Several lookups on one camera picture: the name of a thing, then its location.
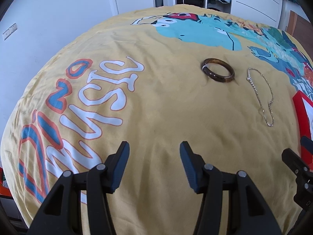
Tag silver chain necklace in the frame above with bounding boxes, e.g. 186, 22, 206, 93
246, 67, 275, 128

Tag dark tortoiseshell bangle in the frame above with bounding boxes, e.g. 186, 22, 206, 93
201, 58, 235, 83

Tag red jewelry box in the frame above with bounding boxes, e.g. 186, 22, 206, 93
292, 90, 312, 170

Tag wooden headboard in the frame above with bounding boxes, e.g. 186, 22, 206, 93
286, 11, 313, 58

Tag yellow dinosaur print duvet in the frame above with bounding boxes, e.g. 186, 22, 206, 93
1, 5, 312, 234

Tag folded black clothes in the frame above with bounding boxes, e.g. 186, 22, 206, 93
177, 0, 205, 7

